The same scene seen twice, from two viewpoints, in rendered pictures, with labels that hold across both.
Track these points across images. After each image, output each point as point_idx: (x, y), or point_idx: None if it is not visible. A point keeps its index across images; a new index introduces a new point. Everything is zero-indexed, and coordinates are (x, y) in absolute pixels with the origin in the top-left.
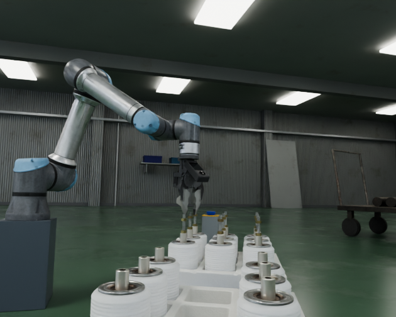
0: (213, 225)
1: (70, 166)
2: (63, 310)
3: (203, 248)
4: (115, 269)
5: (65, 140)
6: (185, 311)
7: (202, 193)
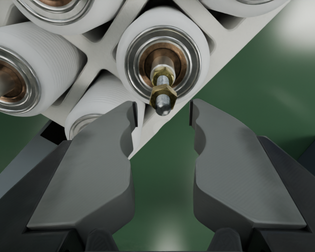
0: (6, 189)
1: None
2: (304, 121)
3: (97, 89)
4: (165, 232)
5: None
6: None
7: (29, 185)
